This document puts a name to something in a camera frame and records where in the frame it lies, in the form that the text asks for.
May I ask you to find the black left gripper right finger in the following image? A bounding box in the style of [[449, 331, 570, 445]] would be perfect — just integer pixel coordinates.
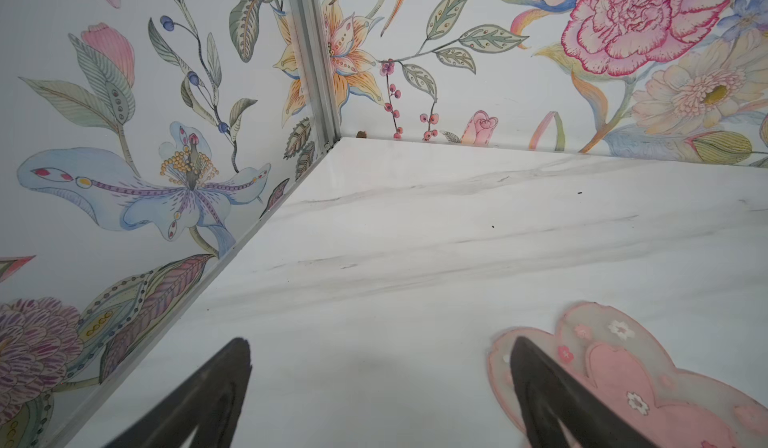
[[510, 337, 653, 447]]

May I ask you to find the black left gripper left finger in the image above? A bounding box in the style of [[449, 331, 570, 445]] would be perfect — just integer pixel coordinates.
[[107, 337, 252, 448]]

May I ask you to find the pink flower coaster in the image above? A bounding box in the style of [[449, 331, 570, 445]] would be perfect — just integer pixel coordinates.
[[487, 302, 767, 447]]

